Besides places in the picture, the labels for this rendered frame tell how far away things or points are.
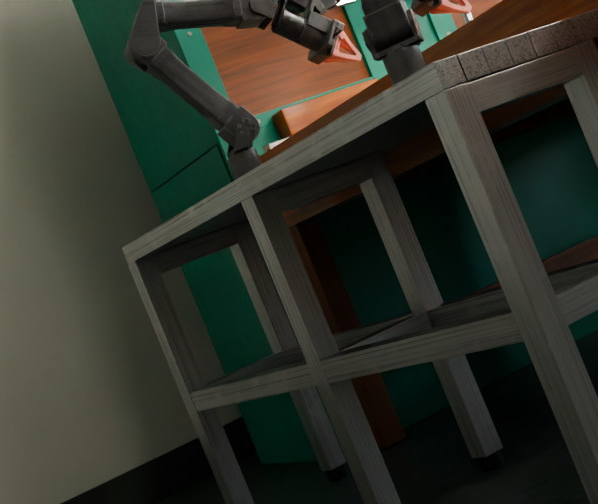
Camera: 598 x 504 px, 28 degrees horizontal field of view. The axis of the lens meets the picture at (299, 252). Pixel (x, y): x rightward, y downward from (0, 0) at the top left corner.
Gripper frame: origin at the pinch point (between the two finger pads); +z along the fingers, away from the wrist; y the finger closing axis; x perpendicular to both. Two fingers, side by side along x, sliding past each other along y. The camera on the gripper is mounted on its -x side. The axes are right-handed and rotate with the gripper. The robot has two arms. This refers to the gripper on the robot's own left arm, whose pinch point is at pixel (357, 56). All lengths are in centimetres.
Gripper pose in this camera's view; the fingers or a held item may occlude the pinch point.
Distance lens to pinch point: 258.2
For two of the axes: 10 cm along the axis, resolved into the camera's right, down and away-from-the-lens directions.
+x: -2.4, 9.2, -3.1
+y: -4.2, 1.8, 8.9
